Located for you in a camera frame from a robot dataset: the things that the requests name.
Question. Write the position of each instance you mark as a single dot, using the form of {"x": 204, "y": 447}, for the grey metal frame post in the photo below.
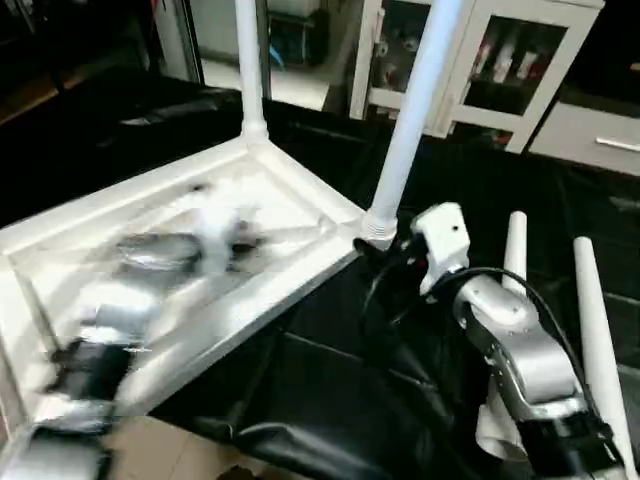
{"x": 188, "y": 40}

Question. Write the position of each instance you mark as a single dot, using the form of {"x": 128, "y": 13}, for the white drawer unit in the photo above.
{"x": 590, "y": 138}

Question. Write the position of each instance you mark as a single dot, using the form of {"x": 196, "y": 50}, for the white glass door cabinet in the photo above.
{"x": 490, "y": 60}

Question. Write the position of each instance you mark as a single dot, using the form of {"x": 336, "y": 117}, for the white plastic table leg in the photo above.
{"x": 415, "y": 110}
{"x": 250, "y": 70}
{"x": 512, "y": 250}
{"x": 600, "y": 330}

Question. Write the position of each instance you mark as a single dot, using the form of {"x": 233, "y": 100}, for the white plastic table top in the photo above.
{"x": 200, "y": 300}

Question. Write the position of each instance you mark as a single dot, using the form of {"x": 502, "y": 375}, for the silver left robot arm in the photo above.
{"x": 110, "y": 320}

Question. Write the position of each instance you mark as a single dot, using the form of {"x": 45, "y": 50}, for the black table mat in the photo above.
{"x": 330, "y": 380}

